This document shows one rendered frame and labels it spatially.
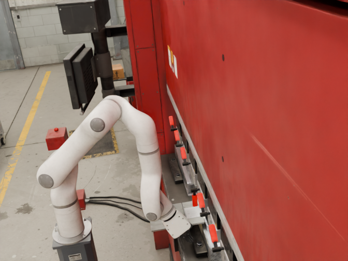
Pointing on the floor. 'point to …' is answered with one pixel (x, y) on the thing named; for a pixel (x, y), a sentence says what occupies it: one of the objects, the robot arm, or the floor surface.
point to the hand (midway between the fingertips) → (188, 238)
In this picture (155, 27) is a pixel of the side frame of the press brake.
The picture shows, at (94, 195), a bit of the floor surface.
